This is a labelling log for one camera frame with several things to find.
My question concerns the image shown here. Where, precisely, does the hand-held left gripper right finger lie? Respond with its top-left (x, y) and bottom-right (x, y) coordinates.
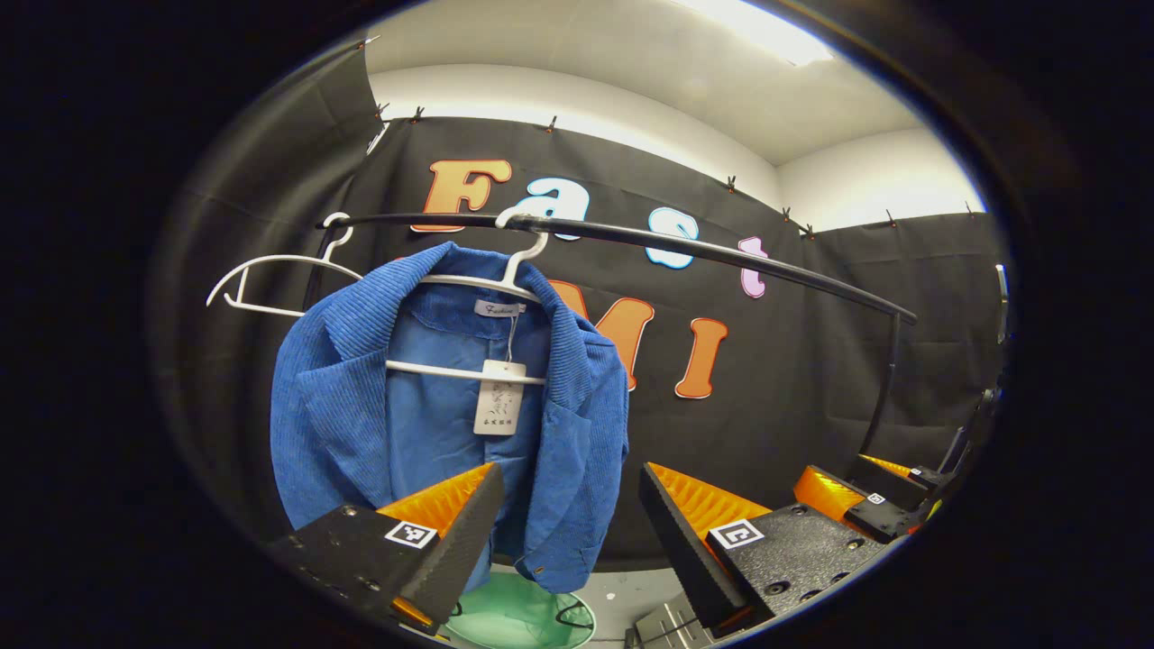
top-left (638, 462), bottom-right (889, 639)

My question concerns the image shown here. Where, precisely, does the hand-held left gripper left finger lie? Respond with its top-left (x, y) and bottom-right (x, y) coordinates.
top-left (266, 462), bottom-right (506, 636)

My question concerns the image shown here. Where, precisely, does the green laundry hamper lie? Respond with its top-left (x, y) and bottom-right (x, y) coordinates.
top-left (442, 568), bottom-right (598, 649)

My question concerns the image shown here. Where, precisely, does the blue corduroy jacket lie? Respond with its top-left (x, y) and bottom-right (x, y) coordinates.
top-left (270, 242), bottom-right (630, 596)

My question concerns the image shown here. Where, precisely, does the white hanger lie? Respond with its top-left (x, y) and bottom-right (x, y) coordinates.
top-left (386, 206), bottom-right (551, 387)
top-left (206, 212), bottom-right (363, 318)

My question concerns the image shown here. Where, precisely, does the black clothes rack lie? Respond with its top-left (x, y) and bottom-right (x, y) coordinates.
top-left (302, 212), bottom-right (919, 461)

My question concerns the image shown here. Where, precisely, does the black backdrop cloth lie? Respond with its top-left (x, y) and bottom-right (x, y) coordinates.
top-left (149, 41), bottom-right (1009, 578)

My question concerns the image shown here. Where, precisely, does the row of small cloth clips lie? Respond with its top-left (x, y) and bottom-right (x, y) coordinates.
top-left (361, 34), bottom-right (979, 237)

